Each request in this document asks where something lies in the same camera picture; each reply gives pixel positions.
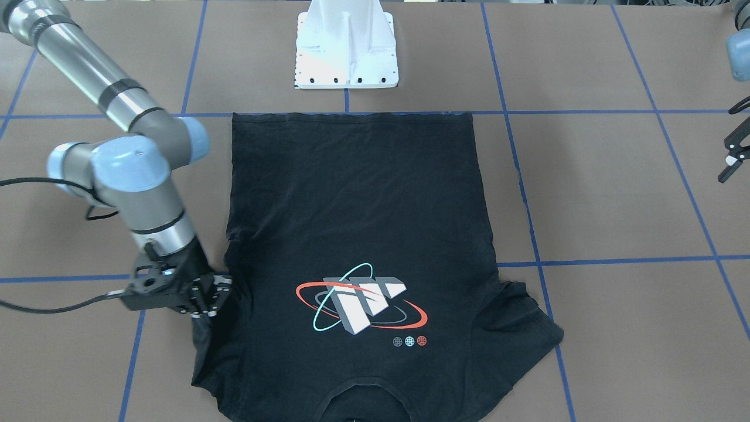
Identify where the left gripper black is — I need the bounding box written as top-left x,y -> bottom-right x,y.
718,97 -> 749,183

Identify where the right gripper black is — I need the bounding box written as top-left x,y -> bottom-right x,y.
121,237 -> 233,318

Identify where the black graphic t-shirt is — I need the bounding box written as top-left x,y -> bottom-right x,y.
191,113 -> 564,421

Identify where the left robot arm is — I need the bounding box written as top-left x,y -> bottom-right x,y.
717,1 -> 749,183

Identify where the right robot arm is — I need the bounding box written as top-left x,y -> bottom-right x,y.
2,1 -> 233,319

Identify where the brown paper table cover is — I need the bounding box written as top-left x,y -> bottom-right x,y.
2,1 -> 748,421

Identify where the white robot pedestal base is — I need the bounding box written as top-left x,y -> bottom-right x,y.
293,1 -> 400,89

